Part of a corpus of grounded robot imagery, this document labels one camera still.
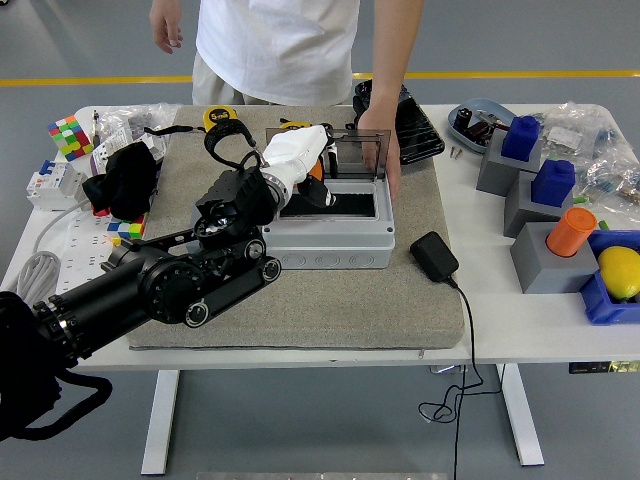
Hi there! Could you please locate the person's right hand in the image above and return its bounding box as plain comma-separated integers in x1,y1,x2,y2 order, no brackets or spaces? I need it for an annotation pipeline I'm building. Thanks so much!
149,14,185,55

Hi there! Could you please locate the white and black robot left hand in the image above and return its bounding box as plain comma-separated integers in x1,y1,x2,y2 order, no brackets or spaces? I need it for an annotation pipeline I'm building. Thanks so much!
258,124,344,209

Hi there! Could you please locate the person's left hand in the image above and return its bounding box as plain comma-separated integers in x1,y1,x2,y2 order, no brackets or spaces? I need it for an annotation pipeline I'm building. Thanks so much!
357,107,402,201

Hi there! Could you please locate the orange cylinder battery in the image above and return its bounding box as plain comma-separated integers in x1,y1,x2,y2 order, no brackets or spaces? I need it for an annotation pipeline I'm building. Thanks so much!
294,158,325,191
545,207,599,259

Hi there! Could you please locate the smoky transparent box lid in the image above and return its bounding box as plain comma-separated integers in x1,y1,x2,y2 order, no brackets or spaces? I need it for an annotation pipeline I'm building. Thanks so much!
264,127,392,182

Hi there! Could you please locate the grey plastic junction box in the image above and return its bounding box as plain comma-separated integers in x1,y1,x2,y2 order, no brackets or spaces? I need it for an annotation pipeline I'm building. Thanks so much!
262,177,396,271

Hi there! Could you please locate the glossy black flat case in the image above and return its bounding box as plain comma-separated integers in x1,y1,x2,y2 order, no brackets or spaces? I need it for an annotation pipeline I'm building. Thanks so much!
355,79,446,166

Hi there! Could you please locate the blue-grey oval dish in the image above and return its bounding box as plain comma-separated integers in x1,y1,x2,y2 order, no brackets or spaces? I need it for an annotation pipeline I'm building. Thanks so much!
448,97,516,155

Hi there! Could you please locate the yellow square tape measure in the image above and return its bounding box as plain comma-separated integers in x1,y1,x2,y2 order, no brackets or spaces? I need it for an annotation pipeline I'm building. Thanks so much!
202,106,242,134

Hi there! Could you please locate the clear crumpled plastic bag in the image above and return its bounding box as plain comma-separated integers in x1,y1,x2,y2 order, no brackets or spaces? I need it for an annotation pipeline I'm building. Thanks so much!
99,102,184,151

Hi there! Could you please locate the person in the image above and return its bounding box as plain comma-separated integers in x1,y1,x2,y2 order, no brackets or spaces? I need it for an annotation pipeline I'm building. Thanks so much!
192,0,362,107

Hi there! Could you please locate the grey block holder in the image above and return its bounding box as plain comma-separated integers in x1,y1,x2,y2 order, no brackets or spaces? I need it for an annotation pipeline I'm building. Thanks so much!
475,130,544,197
509,221,601,295
503,170,575,239

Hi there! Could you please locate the black power adapter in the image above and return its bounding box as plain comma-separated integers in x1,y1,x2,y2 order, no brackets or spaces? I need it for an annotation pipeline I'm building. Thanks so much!
410,231,460,284

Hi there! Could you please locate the white printed packet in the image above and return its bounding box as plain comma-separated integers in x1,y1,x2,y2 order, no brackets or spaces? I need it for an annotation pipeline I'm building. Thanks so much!
91,127,169,174

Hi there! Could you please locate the blue bottle-shaped block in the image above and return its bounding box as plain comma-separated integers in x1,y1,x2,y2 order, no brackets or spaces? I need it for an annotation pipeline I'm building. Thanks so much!
530,159,577,208
501,115,542,162

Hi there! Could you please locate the white-edged colourful puzzle cube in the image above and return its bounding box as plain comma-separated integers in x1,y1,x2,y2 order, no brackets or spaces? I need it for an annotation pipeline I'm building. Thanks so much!
47,114,96,162

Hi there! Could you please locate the black cloth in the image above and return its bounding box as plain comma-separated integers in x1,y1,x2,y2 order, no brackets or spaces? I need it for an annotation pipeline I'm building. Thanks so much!
82,142,159,221

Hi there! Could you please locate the grey-brown felt mat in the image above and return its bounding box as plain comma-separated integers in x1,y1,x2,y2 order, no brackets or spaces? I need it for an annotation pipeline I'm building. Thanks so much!
128,104,466,351

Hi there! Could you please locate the stickerless colourful puzzle cube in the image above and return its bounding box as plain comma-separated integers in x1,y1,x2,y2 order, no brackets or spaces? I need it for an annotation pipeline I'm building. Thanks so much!
107,212,150,246

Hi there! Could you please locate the clear bag of parts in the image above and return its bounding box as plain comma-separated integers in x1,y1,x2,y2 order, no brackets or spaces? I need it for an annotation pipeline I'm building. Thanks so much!
538,101,626,166
574,149,640,216

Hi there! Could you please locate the white circuit breaker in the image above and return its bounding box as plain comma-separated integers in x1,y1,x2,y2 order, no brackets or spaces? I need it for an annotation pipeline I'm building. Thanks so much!
25,158,89,211

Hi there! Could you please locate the white power strip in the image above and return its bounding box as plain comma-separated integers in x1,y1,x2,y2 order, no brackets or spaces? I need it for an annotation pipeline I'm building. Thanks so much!
54,212,119,296

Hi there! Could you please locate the yellow lemon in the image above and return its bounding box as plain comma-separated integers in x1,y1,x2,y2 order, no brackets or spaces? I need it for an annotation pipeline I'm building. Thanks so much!
597,245,640,302

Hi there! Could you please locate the blue plastic bin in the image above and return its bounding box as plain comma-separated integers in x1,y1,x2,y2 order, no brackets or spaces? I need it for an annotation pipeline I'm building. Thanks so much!
579,229,640,326

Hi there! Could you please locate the white table leg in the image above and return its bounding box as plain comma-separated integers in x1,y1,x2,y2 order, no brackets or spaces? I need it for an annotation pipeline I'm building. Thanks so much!
140,369,180,476
501,363,545,467

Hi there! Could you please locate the black table control panel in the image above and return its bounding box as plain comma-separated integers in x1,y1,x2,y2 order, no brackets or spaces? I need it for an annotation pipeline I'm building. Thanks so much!
567,360,640,375

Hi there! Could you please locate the black tape measure strap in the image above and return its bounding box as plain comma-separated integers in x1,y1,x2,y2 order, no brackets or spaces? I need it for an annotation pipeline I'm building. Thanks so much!
143,124,207,137

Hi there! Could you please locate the black adapter cord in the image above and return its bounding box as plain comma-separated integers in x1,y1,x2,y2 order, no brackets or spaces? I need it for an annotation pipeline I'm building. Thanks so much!
417,277,501,480

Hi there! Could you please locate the white power cable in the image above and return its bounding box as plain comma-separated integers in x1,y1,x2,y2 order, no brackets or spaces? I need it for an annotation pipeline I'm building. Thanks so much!
14,199,91,306

